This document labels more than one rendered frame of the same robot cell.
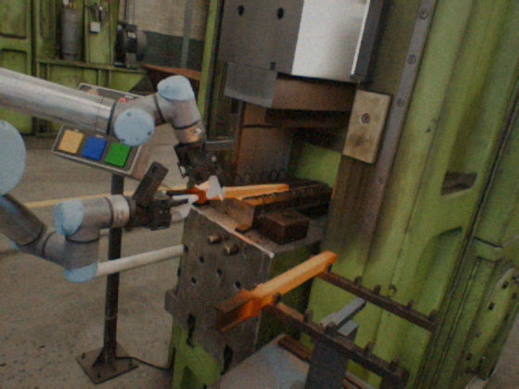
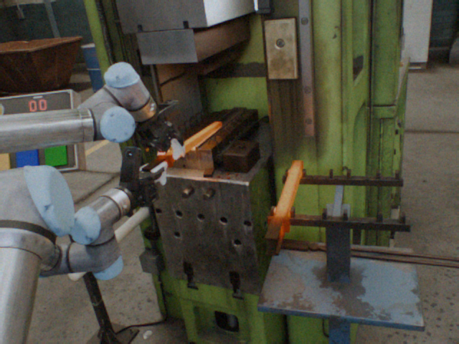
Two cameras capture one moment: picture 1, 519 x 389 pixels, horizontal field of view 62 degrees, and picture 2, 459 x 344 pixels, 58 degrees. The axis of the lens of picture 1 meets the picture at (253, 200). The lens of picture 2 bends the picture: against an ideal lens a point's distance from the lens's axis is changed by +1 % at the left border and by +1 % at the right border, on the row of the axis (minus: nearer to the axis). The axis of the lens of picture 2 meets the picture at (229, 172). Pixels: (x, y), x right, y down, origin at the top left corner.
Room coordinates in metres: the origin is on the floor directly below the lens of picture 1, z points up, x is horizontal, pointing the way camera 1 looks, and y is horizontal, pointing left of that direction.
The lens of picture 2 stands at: (-0.04, 0.28, 1.48)
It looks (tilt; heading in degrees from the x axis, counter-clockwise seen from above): 25 degrees down; 345
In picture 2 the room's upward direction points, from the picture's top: 8 degrees counter-clockwise
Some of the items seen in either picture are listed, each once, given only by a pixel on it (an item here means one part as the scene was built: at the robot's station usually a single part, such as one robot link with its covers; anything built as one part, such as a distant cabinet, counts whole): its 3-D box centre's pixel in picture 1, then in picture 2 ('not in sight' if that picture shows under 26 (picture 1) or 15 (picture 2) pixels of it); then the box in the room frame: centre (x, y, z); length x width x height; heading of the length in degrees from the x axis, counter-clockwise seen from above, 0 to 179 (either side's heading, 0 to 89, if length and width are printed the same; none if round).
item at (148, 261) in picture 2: (176, 302); (152, 261); (1.57, 0.25, 0.36); 0.09 x 0.07 x 0.12; 47
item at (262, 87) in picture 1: (297, 89); (199, 35); (1.39, -0.08, 1.32); 0.42 x 0.20 x 0.10; 137
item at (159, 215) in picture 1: (145, 209); (134, 192); (1.00, 0.26, 0.99); 0.12 x 0.08 x 0.09; 137
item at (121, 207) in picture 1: (116, 211); (115, 203); (0.94, 0.31, 1.00); 0.08 x 0.05 x 0.08; 47
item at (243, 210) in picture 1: (277, 196); (214, 135); (1.39, -0.08, 0.96); 0.42 x 0.20 x 0.09; 137
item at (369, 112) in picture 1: (365, 126); (281, 49); (1.12, -0.25, 1.27); 0.09 x 0.02 x 0.17; 47
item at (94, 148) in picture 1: (94, 148); (28, 158); (1.44, 0.57, 1.01); 0.07 x 0.05 x 0.07; 72
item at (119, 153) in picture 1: (119, 155); (57, 155); (1.41, 0.48, 1.01); 0.07 x 0.05 x 0.07; 72
